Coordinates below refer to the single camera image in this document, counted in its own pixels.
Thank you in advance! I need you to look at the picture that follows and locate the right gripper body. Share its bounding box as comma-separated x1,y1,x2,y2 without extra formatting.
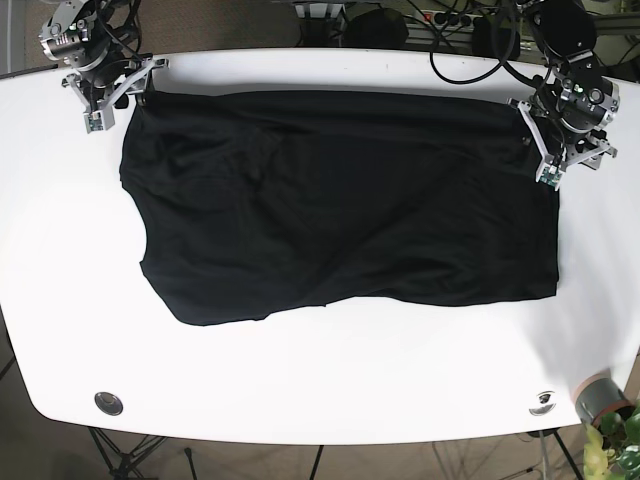
62,50,169,134

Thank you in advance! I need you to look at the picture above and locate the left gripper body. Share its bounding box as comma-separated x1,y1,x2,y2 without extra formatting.
510,75,621,189

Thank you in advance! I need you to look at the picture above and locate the black T-shirt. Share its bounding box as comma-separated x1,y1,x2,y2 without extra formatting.
120,91,560,326

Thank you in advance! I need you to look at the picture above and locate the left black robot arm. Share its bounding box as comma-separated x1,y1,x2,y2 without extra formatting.
429,1,621,189

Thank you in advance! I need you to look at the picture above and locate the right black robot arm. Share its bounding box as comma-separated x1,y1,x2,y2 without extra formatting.
38,1,169,133

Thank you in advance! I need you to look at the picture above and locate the grey plant pot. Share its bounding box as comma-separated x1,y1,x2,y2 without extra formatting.
571,370,635,427

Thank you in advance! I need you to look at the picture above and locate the right metal table grommet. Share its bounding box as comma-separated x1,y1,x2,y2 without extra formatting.
528,390,556,417

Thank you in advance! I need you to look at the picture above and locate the metal table grommet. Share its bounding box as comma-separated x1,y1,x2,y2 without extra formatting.
94,392,124,416
528,390,556,417

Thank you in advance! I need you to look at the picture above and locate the left metal table grommet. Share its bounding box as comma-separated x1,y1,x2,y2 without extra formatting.
94,392,124,416

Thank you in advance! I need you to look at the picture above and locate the green plant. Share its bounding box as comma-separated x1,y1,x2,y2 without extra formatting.
583,405,639,480

